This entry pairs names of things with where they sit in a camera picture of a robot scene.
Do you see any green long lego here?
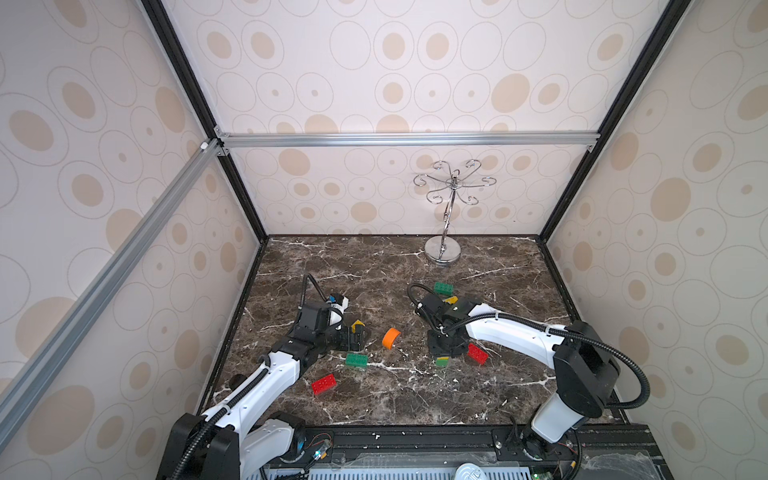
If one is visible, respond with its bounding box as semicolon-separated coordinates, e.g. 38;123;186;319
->
433;282;454;297
345;353;368;369

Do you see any chrome hook stand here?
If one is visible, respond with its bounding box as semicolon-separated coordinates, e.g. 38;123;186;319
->
413;158;497;267

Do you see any green long lego front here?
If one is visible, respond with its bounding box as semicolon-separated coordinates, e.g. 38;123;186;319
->
345;353;368;369

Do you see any red long lego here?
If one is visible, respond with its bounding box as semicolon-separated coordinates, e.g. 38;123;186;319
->
467;344;489;365
311;374;337;396

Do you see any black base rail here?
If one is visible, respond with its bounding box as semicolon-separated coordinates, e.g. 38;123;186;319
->
255;424;672;479

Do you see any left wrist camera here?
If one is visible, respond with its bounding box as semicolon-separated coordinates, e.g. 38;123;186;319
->
327;293;349;325

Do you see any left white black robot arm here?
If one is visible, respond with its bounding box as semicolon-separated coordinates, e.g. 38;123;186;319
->
157;294;366;479

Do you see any orange round lego piece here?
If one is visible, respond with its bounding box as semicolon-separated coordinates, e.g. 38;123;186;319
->
382;328;401;350

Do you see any green long lego back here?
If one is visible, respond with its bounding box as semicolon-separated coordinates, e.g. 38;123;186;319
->
433;282;454;297

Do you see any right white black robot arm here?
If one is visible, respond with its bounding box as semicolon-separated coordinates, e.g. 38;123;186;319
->
408;289;651;456

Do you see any horizontal aluminium rail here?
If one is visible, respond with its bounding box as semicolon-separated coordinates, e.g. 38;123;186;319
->
221;130;600;149

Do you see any left slanted aluminium rail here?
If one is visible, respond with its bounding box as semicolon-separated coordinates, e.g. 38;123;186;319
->
1;138;223;449

